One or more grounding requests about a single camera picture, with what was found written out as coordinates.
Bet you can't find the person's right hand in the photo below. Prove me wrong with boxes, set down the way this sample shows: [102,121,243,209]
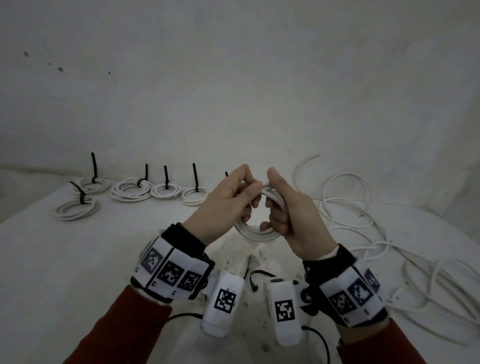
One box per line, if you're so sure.
[260,167,338,262]

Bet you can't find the person's left hand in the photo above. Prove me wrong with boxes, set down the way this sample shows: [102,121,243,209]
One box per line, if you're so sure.
[183,164,264,256]

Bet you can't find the person's left forearm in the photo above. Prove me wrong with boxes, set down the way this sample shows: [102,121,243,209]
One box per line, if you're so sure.
[62,284,174,364]

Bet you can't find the person's right forearm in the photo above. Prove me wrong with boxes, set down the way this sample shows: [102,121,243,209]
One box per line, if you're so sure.
[335,316,429,364]

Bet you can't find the left wristband with marker tags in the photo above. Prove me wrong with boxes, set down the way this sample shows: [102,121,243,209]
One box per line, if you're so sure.
[130,223,216,304]

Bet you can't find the wristband with marker tags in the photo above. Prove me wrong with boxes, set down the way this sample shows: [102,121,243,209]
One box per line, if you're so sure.
[130,223,216,304]
[302,244,389,328]

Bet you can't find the right wristband with marker tags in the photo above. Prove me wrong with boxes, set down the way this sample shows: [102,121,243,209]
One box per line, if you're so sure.
[302,244,389,328]

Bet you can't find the white cable coil with tie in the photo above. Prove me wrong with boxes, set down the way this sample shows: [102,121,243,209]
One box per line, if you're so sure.
[55,181,99,221]
[110,163,153,203]
[76,152,111,195]
[151,165,182,200]
[181,163,210,206]

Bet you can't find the short black looped cable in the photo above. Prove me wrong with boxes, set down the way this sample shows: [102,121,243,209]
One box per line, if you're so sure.
[249,270,279,293]

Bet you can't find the left wrist camera white wrapped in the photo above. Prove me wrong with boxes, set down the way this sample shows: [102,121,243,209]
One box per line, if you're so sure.
[201,270,245,338]

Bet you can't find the wrist camera white wrapped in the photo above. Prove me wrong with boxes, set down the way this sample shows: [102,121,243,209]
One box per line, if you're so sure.
[201,270,245,338]
[263,278,320,347]

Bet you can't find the right wrist camera white wrapped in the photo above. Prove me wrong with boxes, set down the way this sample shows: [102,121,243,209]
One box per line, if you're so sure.
[263,278,320,347]

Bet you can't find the thin black camera cable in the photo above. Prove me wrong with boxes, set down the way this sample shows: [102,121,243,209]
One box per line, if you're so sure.
[166,313,205,324]
[301,325,331,364]

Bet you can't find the tangle of loose white cables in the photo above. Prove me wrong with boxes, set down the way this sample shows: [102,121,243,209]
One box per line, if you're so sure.
[292,152,480,348]

